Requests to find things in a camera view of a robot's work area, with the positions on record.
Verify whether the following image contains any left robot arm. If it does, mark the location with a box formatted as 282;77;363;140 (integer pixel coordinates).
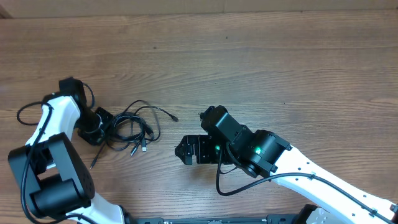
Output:
8;77;135;223

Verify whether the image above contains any black usb cable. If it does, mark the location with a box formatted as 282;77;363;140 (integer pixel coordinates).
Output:
105;99;180;147
90;113;156;170
105;114;162;157

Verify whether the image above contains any black aluminium mounting rail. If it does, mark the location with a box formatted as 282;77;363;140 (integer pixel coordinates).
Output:
124;203;330;224

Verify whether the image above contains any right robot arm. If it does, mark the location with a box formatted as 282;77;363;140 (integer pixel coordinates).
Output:
175;106;397;223

